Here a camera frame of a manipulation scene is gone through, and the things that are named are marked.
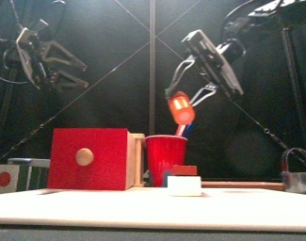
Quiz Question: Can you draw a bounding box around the light blue plate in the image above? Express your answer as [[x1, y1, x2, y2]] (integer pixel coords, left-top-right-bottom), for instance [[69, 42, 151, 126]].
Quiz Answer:
[[7, 157, 52, 169]]

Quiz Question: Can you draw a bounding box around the diagonal frame cord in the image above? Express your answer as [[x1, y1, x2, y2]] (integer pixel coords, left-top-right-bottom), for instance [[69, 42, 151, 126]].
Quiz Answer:
[[112, 0, 306, 168], [0, 0, 203, 166]]

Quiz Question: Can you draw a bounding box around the vertical metal frame pole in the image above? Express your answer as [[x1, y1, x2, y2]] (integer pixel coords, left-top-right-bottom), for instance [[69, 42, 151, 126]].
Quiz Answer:
[[148, 0, 156, 136]]

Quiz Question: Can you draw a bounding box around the red plastic cup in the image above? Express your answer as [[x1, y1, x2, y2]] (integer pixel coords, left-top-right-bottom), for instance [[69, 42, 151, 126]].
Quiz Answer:
[[143, 134, 188, 188]]

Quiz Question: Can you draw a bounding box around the grey bag with handle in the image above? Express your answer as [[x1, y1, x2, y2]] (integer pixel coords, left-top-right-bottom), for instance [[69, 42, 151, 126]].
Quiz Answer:
[[279, 147, 306, 196]]

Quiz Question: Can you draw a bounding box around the small red blue object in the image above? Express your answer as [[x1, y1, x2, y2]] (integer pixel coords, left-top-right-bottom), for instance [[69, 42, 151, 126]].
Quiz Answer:
[[161, 165, 199, 188]]

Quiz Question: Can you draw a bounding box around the striped box with red dot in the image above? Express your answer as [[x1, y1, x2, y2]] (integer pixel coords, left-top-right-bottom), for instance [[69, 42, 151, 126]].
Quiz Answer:
[[0, 164, 51, 195]]

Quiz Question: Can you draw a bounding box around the wooden drawer box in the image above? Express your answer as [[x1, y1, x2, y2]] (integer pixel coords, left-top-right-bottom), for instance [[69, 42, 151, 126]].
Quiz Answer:
[[127, 133, 147, 188]]

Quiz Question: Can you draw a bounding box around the red-fronted wooden drawer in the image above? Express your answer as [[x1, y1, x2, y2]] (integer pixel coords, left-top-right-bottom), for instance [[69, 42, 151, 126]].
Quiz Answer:
[[47, 127, 136, 191]]

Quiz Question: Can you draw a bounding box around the small red white block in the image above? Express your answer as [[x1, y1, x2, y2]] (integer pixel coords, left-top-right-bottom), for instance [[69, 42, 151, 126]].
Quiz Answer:
[[165, 175, 203, 198]]

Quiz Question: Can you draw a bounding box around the blue marker pen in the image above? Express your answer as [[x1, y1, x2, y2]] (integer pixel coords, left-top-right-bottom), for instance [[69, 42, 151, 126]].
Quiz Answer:
[[183, 122, 195, 137]]

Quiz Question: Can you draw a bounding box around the white cutting board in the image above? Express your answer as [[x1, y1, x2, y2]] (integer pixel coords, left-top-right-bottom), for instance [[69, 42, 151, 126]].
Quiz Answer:
[[0, 186, 306, 233]]

